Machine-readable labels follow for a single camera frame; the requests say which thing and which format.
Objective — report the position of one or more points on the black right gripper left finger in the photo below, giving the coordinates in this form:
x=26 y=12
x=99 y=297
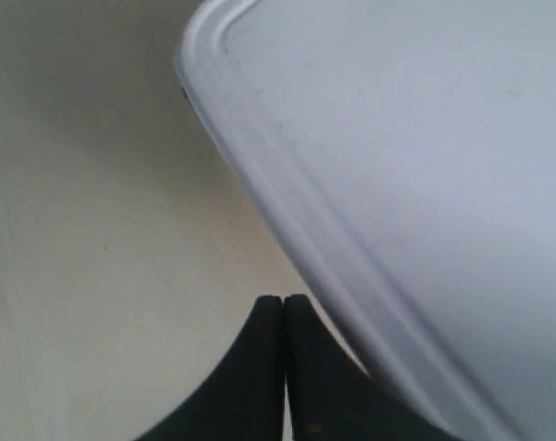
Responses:
x=243 y=397

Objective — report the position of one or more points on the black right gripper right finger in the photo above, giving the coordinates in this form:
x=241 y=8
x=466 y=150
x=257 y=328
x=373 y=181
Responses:
x=330 y=397

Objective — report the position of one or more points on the white lidded plastic container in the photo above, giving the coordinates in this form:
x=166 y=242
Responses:
x=404 y=154

